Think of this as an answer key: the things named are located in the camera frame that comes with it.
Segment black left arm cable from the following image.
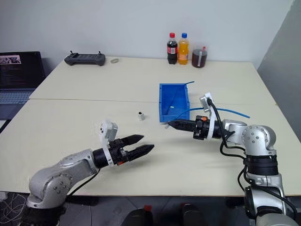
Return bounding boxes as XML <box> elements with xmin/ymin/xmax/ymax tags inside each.
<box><xmin>66</xmin><ymin>167</ymin><xmax>102</xmax><ymax>197</ymax></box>

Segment clear jar brown liquid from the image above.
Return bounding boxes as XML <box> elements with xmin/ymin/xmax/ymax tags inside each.
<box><xmin>191</xmin><ymin>43</ymin><xmax>210</xmax><ymax>69</ymax></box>

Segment blue plastic bin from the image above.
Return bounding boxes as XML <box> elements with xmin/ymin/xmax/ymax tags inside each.
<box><xmin>158</xmin><ymin>82</ymin><xmax>191</xmax><ymax>123</ymax></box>

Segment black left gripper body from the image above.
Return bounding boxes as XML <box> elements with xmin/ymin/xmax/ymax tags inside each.
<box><xmin>108</xmin><ymin>138</ymin><xmax>130</xmax><ymax>166</ymax></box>

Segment dark rounded shape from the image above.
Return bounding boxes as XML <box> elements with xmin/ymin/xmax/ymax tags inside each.
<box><xmin>179</xmin><ymin>203</ymin><xmax>202</xmax><ymax>226</ymax></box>
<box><xmin>126</xmin><ymin>205</ymin><xmax>154</xmax><ymax>226</ymax></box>

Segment dark grey handheld controller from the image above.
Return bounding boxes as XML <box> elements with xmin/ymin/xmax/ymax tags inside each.
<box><xmin>64</xmin><ymin>50</ymin><xmax>106</xmax><ymax>67</ymax></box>

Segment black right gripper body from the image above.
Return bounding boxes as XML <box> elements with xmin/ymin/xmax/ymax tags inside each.
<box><xmin>192</xmin><ymin>114</ymin><xmax>210</xmax><ymax>141</ymax></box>

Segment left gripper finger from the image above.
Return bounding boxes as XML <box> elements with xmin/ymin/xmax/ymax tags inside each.
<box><xmin>127</xmin><ymin>144</ymin><xmax>155</xmax><ymax>162</ymax></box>
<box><xmin>122</xmin><ymin>134</ymin><xmax>145</xmax><ymax>149</ymax></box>

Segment orange soda bottle blue cap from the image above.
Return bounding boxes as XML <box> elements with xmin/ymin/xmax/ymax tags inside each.
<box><xmin>177</xmin><ymin>32</ymin><xmax>190</xmax><ymax>65</ymax></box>

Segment black table support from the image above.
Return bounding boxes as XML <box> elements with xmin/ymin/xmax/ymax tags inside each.
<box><xmin>65</xmin><ymin>196</ymin><xmax>99</xmax><ymax>207</ymax></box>

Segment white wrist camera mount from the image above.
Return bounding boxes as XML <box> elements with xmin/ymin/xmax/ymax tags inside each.
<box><xmin>98</xmin><ymin>119</ymin><xmax>119</xmax><ymax>167</ymax></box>
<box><xmin>199</xmin><ymin>92</ymin><xmax>217</xmax><ymax>142</ymax></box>

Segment blue ethernet cable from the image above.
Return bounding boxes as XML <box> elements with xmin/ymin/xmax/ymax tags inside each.
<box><xmin>168</xmin><ymin>80</ymin><xmax>195</xmax><ymax>109</ymax></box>
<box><xmin>164</xmin><ymin>107</ymin><xmax>251</xmax><ymax>129</ymax></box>

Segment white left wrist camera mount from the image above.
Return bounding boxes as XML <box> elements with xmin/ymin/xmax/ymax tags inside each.
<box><xmin>98</xmin><ymin>119</ymin><xmax>119</xmax><ymax>167</ymax></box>

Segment grey partition panel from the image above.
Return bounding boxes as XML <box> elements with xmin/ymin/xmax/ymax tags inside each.
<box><xmin>256</xmin><ymin>0</ymin><xmax>301</xmax><ymax>143</ymax></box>

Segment cola bottle red cap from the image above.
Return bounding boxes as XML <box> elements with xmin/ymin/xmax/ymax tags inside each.
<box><xmin>166</xmin><ymin>32</ymin><xmax>179</xmax><ymax>65</ymax></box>

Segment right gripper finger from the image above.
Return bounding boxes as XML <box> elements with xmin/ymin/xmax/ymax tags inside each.
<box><xmin>167</xmin><ymin>119</ymin><xmax>196</xmax><ymax>126</ymax></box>
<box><xmin>170</xmin><ymin>123</ymin><xmax>196</xmax><ymax>133</ymax></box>

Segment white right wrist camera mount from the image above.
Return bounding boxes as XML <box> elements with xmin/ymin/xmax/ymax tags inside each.
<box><xmin>199</xmin><ymin>92</ymin><xmax>217</xmax><ymax>142</ymax></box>

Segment open dark laptop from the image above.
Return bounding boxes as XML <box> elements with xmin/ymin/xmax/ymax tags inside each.
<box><xmin>0</xmin><ymin>51</ymin><xmax>46</xmax><ymax>121</ymax></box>

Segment tangled white cords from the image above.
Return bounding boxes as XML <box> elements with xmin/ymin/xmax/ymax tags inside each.
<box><xmin>0</xmin><ymin>191</ymin><xmax>27</xmax><ymax>223</ymax></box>

